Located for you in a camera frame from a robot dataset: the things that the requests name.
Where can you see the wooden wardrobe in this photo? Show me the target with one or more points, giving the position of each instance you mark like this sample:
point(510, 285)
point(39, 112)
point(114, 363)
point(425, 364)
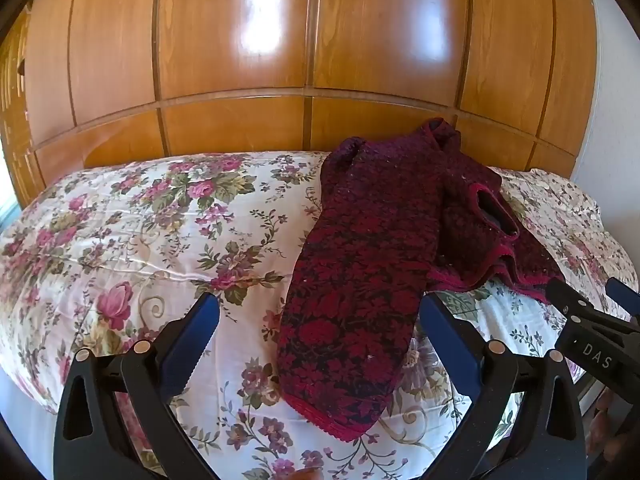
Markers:
point(200, 35)

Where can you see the dark red floral knit sweater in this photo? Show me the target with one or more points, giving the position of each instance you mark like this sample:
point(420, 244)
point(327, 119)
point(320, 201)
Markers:
point(360, 285)

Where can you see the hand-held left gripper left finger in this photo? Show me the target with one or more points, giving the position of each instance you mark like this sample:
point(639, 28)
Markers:
point(192, 340)

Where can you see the floral bedspread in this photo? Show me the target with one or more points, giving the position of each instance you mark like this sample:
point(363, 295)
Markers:
point(150, 240)

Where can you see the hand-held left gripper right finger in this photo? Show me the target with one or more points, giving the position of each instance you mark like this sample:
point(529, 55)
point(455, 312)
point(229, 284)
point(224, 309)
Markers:
point(450, 345)

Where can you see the wooden slatted shutter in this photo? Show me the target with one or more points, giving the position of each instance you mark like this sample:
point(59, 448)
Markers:
point(12, 125)

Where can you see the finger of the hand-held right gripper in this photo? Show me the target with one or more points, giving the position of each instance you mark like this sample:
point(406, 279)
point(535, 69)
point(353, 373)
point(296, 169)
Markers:
point(622, 291)
point(565, 296)

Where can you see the person's right hand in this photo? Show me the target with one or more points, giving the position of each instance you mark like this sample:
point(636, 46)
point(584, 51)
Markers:
point(605, 425)

